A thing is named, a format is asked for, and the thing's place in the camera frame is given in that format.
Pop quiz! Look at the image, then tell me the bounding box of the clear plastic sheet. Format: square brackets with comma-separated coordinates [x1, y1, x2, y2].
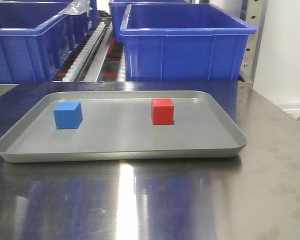
[61, 0, 92, 16]

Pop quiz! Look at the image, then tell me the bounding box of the red cube block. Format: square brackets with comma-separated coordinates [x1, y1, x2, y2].
[151, 98, 174, 125]

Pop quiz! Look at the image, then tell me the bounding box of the blue bin rear right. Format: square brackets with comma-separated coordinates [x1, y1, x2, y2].
[108, 0, 187, 43]

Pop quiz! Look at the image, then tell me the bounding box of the blue plastic bin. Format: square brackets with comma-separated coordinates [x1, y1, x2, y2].
[0, 0, 89, 84]
[119, 3, 257, 82]

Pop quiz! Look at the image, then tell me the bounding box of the perforated metal shelf post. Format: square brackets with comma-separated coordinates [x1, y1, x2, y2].
[240, 0, 268, 84]

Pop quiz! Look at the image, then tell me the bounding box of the blue plastic bin left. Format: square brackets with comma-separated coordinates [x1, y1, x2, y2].
[0, 0, 89, 84]

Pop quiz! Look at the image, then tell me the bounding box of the blue cube block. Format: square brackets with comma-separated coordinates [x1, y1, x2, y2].
[53, 101, 83, 130]

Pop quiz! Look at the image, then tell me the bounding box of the white roller conveyor rail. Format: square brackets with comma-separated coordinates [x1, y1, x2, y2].
[61, 22, 107, 83]

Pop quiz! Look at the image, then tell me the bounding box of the blue plastic bin right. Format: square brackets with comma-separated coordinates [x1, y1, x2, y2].
[119, 3, 257, 82]

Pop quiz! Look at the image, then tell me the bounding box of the grey metal tray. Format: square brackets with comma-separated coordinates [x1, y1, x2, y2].
[0, 90, 247, 163]

